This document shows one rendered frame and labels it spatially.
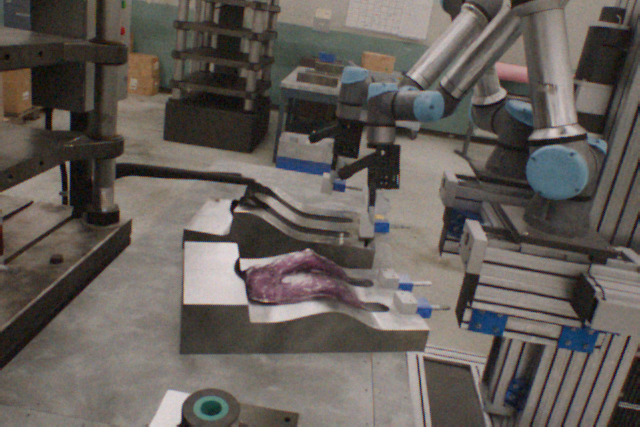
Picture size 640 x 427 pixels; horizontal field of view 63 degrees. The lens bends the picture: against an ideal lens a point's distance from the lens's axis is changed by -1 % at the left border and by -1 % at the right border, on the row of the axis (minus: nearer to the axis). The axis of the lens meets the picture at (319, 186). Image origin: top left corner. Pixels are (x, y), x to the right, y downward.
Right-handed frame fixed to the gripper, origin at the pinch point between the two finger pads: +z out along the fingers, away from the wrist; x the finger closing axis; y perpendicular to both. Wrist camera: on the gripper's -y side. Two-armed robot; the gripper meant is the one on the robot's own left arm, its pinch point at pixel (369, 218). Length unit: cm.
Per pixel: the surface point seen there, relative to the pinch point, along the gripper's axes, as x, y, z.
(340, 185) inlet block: 26.3, -8.3, -4.3
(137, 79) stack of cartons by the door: 609, -310, -55
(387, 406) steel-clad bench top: -52, 2, 22
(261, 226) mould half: -7.0, -27.8, 1.5
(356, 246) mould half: -6.4, -3.4, 6.1
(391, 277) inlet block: -18.8, 4.8, 9.7
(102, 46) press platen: -8, -68, -43
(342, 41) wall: 642, -19, -115
